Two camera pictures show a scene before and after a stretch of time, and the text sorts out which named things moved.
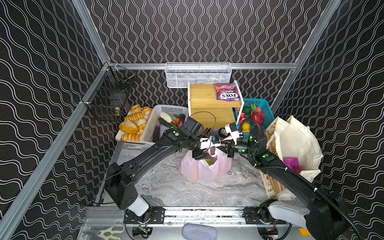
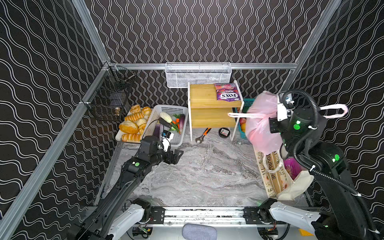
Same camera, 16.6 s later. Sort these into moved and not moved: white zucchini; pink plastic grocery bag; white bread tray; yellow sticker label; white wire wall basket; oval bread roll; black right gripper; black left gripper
Moved: black right gripper; black left gripper; pink plastic grocery bag
Not moved: oval bread roll; white wire wall basket; white zucchini; yellow sticker label; white bread tray
